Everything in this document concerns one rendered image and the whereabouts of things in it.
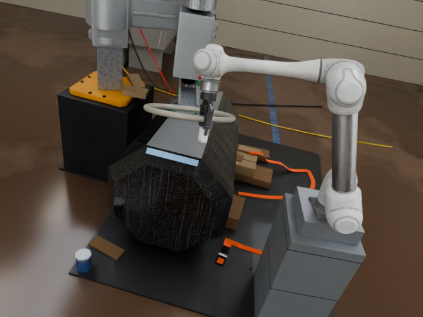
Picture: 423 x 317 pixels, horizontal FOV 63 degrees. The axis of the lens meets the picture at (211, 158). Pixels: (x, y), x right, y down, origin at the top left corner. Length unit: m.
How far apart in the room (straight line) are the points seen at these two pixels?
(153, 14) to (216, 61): 1.50
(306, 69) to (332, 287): 1.22
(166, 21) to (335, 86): 1.81
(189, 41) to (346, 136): 1.22
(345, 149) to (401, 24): 6.51
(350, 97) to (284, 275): 1.09
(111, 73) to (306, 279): 2.09
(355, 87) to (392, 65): 6.79
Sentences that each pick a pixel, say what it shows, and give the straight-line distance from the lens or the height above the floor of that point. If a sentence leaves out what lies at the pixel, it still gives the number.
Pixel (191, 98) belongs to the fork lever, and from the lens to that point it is 2.24.
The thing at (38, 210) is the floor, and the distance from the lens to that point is 3.04.
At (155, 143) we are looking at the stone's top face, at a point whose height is 0.87.
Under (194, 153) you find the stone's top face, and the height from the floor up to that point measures 0.87.
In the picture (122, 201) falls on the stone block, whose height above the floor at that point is 0.43.
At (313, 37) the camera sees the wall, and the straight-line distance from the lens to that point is 7.55.
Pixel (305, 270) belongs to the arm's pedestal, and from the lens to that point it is 2.03.
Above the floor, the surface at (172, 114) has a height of 1.30.
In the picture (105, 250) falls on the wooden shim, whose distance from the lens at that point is 2.65.
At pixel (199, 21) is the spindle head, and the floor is 1.55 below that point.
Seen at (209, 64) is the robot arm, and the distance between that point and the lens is 1.39.
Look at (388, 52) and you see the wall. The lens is 8.03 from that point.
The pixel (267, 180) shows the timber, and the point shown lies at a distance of 3.40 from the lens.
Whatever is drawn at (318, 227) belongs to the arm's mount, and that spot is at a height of 0.87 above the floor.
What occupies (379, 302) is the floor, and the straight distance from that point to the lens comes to 2.99.
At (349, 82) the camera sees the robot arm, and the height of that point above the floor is 1.67.
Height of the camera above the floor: 2.06
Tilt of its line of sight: 34 degrees down
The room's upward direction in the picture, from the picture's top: 11 degrees clockwise
